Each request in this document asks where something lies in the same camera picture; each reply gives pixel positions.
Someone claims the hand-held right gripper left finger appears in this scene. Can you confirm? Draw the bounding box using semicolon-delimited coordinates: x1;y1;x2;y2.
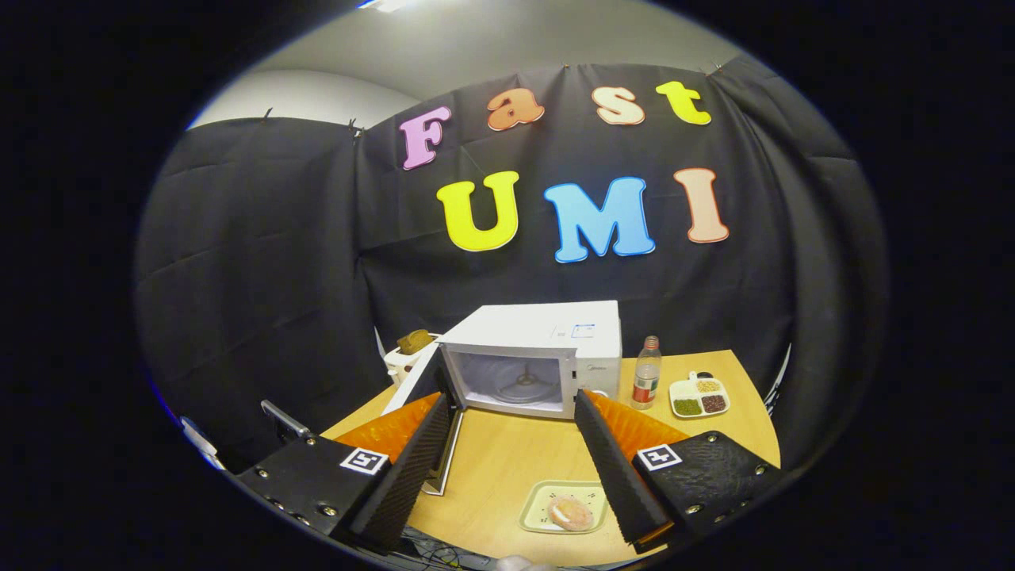
234;390;460;553

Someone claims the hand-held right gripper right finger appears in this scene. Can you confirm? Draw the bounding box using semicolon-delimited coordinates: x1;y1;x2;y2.
573;389;783;554

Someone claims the round bread bun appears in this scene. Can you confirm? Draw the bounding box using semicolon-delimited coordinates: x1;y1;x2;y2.
547;496;595;533

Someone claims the white microwave oven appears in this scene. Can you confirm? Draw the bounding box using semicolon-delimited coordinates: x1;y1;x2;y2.
381;300;623;498

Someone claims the pale green tray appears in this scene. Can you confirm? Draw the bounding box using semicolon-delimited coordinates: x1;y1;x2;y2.
519;480;611;535

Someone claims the clear plastic bottle red label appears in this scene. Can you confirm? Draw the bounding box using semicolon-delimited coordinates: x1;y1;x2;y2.
632;335;662;411

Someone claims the white toaster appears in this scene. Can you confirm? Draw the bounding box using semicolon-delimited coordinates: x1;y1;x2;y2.
384;337;441;387

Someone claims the white divided plate with grains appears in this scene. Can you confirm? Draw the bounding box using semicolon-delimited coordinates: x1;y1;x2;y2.
668;371;730;419

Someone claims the black backdrop cloth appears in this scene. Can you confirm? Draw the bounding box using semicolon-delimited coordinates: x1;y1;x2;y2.
135;56;885;477

